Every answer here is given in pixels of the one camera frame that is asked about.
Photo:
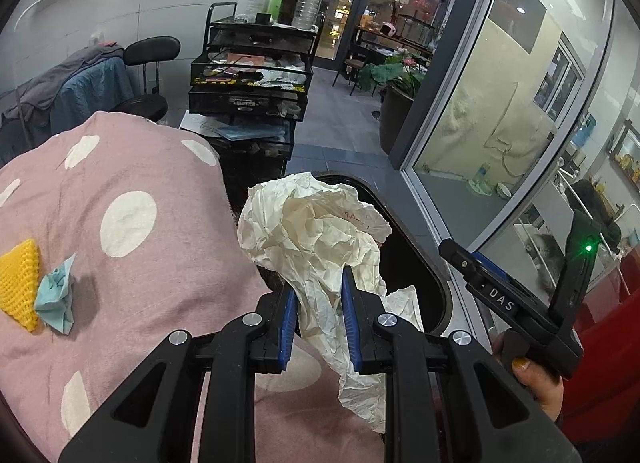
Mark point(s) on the dark round planter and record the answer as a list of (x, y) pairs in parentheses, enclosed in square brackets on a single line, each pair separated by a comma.
[(395, 118)]

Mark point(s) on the glass double door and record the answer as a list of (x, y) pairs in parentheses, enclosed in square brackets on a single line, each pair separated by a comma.
[(345, 18)]

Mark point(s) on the pink card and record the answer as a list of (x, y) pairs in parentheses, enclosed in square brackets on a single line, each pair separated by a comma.
[(245, 60)]

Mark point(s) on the large glass window panel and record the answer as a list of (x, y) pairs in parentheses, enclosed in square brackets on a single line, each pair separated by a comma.
[(475, 93)]

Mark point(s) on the grey cloth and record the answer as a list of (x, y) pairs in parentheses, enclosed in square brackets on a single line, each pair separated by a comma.
[(55, 78)]

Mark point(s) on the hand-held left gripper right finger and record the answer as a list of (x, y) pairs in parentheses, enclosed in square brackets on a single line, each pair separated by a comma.
[(350, 318)]

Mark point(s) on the crumpled teal tissue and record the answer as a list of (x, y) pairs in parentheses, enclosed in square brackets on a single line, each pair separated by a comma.
[(55, 298)]

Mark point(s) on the grey cat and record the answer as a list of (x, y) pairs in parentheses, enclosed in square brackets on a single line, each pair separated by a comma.
[(542, 255)]

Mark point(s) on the red glossy furniture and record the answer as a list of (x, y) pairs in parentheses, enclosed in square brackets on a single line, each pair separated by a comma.
[(610, 368)]

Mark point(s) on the white crumpled cloth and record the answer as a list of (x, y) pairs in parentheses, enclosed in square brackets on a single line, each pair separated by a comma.
[(285, 75)]

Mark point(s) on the pink polka dot blanket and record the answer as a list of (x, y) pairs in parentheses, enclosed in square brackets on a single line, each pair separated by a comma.
[(165, 283)]

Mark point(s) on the black trash bin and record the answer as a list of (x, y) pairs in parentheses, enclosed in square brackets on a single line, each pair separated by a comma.
[(415, 263)]

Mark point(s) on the blue cloth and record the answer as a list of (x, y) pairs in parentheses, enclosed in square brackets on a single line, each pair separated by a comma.
[(95, 90)]

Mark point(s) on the yellow foam net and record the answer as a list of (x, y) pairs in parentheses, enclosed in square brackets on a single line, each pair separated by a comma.
[(20, 283)]

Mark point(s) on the black swivel chair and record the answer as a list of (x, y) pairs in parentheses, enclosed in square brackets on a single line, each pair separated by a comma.
[(150, 48)]

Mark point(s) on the blue plastic folder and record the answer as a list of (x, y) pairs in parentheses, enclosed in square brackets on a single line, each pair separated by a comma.
[(255, 132)]

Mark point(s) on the clear plastic bottle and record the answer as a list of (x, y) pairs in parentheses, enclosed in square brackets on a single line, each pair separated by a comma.
[(483, 173)]

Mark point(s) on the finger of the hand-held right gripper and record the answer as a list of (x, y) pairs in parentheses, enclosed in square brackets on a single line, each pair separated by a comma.
[(457, 258), (492, 265)]

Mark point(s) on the person's right hand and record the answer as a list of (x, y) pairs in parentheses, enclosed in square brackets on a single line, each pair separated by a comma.
[(535, 378)]

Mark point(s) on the green leafy plant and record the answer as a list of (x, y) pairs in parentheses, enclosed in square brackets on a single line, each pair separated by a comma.
[(395, 73)]

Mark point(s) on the black mesh trolley cart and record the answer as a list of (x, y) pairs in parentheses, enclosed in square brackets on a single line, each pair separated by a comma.
[(240, 103)]

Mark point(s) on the white paper sheet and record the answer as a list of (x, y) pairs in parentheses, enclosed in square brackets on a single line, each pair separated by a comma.
[(197, 125)]

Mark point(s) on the white bowl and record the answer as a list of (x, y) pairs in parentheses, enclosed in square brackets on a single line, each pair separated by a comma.
[(504, 191)]

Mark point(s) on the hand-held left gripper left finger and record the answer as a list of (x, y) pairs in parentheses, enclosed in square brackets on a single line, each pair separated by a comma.
[(287, 328)]

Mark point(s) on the white helmet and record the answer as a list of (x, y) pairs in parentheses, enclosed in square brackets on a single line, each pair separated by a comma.
[(388, 29)]

